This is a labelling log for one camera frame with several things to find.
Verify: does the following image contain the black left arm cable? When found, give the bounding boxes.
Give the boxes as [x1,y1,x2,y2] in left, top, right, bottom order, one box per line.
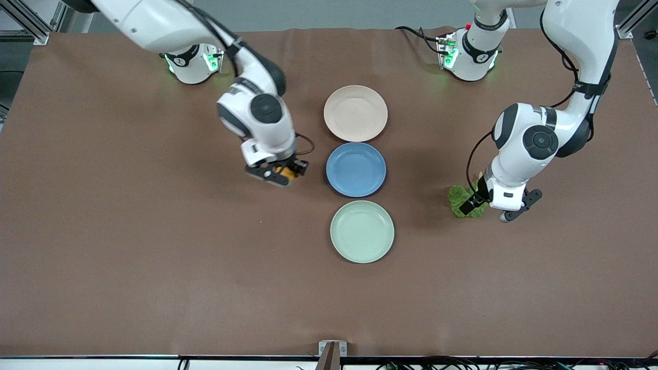
[465,131,495,193]

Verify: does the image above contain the pale green round plate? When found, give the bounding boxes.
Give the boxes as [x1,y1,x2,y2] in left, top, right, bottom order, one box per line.
[330,200,395,264]

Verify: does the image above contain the beige round plate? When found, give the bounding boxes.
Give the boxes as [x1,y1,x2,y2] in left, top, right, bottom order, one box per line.
[323,85,389,143]

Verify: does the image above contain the brown table cover mat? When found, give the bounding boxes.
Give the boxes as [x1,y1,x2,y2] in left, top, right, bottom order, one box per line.
[0,27,658,358]

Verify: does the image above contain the black base power cable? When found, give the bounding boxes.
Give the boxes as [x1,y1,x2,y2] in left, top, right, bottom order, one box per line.
[395,26,444,55]

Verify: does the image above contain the blue round plate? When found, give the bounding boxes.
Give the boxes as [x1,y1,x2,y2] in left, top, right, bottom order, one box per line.
[325,142,387,198]

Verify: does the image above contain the aluminium frame profile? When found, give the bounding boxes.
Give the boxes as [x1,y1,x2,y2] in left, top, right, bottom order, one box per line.
[0,0,67,46]
[615,0,658,40]

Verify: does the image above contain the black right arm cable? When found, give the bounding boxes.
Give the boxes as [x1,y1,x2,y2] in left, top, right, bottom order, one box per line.
[295,132,316,156]

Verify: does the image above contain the green lettuce leaf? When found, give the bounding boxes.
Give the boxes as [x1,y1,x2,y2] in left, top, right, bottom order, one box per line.
[446,172,489,219]

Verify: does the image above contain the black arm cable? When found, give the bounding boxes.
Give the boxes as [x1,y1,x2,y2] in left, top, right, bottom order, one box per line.
[295,132,316,156]
[465,131,495,193]

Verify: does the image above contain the metal table edge bracket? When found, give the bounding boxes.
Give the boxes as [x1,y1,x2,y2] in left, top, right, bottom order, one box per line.
[315,340,348,370]

